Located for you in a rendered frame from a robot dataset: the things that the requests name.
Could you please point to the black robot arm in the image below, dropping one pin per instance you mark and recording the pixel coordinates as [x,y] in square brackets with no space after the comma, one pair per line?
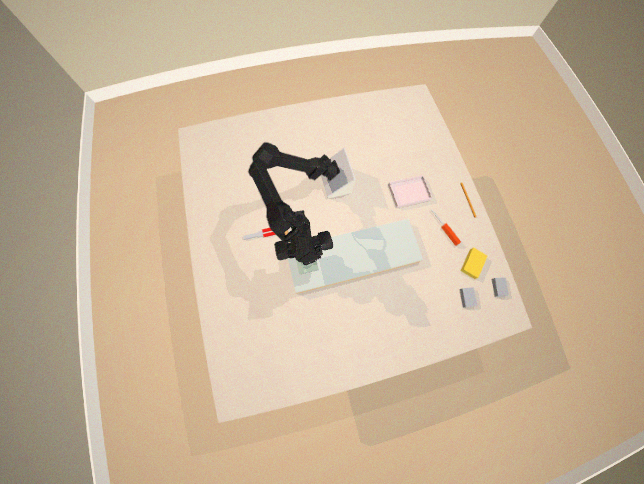
[279,215]

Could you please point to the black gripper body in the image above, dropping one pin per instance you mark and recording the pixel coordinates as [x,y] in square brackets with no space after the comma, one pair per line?
[322,239]

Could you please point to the orange-handled awl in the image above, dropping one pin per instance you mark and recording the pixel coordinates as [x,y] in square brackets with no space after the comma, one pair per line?
[450,233]

